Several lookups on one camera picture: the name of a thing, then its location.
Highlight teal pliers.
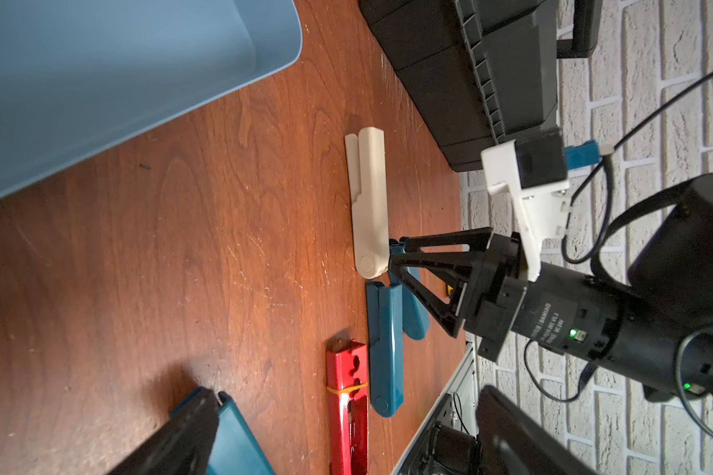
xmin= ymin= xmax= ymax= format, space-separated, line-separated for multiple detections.
xmin=388 ymin=239 xmax=430 ymax=340
xmin=366 ymin=282 xmax=404 ymax=419
xmin=169 ymin=385 xmax=277 ymax=475

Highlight blue plastic storage tray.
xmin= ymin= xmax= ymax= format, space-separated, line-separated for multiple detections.
xmin=0 ymin=1 xmax=303 ymax=199

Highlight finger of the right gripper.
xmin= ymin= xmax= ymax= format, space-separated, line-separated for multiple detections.
xmin=109 ymin=387 xmax=219 ymax=475
xmin=475 ymin=386 xmax=594 ymax=474

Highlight teal pliers far right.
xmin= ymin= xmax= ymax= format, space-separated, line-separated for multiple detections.
xmin=388 ymin=239 xmax=430 ymax=340

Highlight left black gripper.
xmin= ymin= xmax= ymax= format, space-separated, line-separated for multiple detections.
xmin=389 ymin=228 xmax=529 ymax=362

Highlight red pliers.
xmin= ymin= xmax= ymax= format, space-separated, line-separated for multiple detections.
xmin=326 ymin=340 xmax=370 ymax=474

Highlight black plastic toolbox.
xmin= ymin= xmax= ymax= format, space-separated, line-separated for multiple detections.
xmin=358 ymin=0 xmax=602 ymax=172

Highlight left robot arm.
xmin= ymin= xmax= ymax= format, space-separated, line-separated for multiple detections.
xmin=389 ymin=173 xmax=713 ymax=407

